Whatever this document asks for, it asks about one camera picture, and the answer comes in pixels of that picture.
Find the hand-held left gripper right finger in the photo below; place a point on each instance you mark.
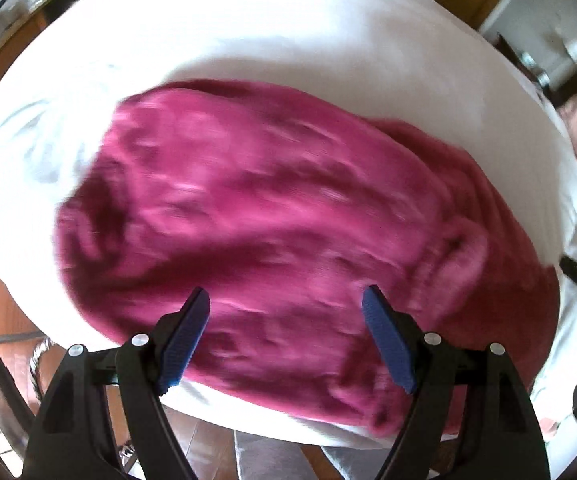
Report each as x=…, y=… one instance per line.
x=391, y=345

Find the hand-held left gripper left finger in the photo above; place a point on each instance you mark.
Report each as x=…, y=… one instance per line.
x=186, y=345

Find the pink fleece pants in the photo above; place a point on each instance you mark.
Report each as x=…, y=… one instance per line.
x=268, y=210

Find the black white striped object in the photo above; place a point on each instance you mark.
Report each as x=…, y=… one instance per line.
x=41, y=357

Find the white tablecloth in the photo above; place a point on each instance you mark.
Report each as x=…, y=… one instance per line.
x=318, y=35

